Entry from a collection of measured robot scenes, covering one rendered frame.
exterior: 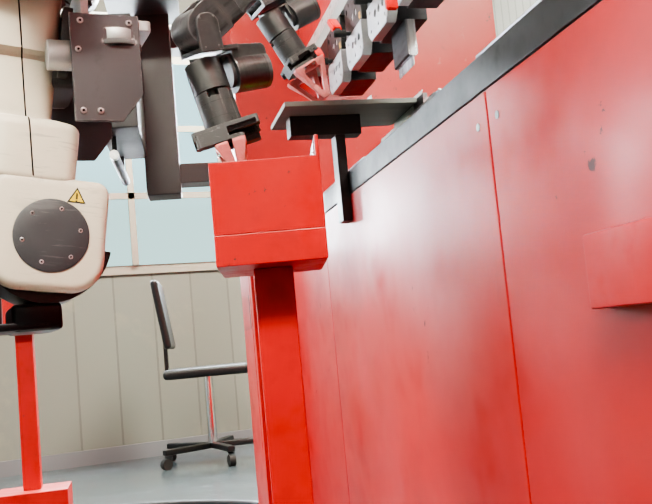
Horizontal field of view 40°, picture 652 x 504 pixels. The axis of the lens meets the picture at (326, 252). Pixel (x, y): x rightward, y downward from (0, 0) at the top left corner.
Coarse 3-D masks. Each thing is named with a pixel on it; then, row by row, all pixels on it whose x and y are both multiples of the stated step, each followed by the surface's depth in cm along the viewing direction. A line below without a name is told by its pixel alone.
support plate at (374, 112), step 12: (288, 108) 170; (300, 108) 171; (312, 108) 171; (324, 108) 172; (336, 108) 173; (348, 108) 174; (360, 108) 175; (372, 108) 176; (384, 108) 176; (396, 108) 177; (408, 108) 178; (276, 120) 178; (360, 120) 184; (372, 120) 185; (384, 120) 186; (396, 120) 187
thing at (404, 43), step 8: (408, 24) 180; (400, 32) 183; (408, 32) 180; (392, 40) 189; (400, 40) 184; (408, 40) 179; (416, 40) 180; (400, 48) 184; (408, 48) 179; (416, 48) 180; (400, 56) 184; (408, 56) 180; (400, 64) 185; (408, 64) 182; (400, 72) 188
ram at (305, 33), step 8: (320, 0) 239; (328, 0) 230; (344, 0) 214; (320, 8) 239; (336, 8) 222; (320, 16) 240; (336, 16) 223; (312, 24) 250; (304, 32) 262; (312, 32) 251; (328, 32) 232; (304, 40) 262; (320, 40) 242; (320, 48) 244; (328, 64) 258; (328, 72) 266
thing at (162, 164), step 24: (120, 0) 301; (144, 0) 303; (168, 0) 305; (168, 24) 317; (144, 48) 314; (168, 48) 315; (144, 72) 313; (168, 72) 314; (144, 96) 312; (168, 96) 313; (144, 120) 311; (168, 120) 313; (168, 144) 312; (168, 168) 311; (168, 192) 310
